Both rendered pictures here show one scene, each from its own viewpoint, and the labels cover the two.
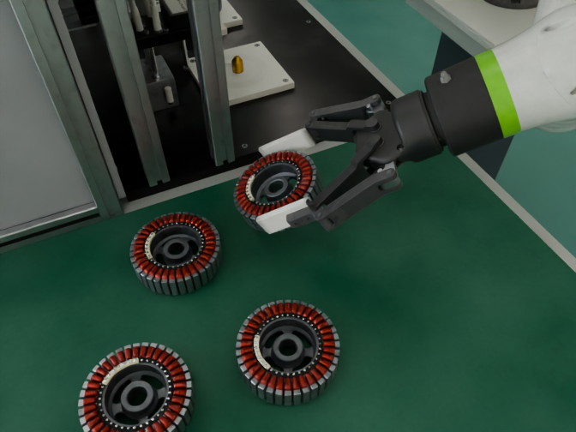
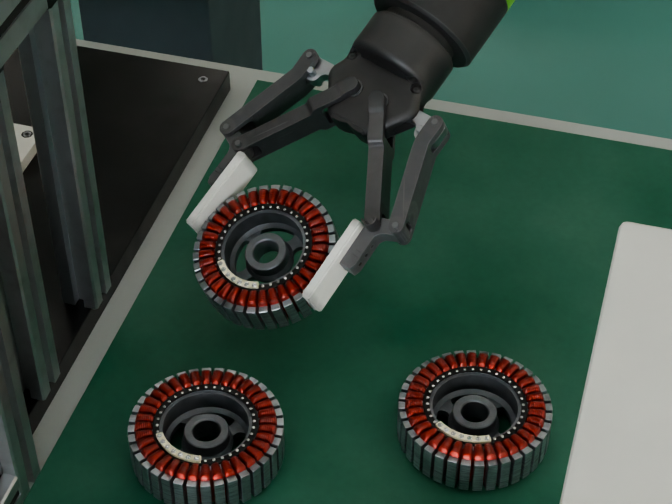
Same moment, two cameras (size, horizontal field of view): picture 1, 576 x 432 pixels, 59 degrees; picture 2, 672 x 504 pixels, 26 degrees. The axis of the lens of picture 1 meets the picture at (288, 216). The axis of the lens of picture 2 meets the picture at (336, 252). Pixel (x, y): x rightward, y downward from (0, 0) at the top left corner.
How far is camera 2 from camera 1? 0.68 m
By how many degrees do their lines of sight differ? 34
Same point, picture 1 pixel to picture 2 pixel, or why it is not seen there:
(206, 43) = (71, 101)
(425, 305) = (529, 277)
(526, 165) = not seen: hidden behind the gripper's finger
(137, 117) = (26, 274)
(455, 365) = not seen: hidden behind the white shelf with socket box
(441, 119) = (450, 27)
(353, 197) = (418, 177)
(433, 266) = (487, 233)
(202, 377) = not seen: outside the picture
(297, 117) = (109, 174)
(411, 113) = (407, 40)
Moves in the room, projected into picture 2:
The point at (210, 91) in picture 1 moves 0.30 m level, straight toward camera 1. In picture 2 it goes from (81, 177) to (444, 326)
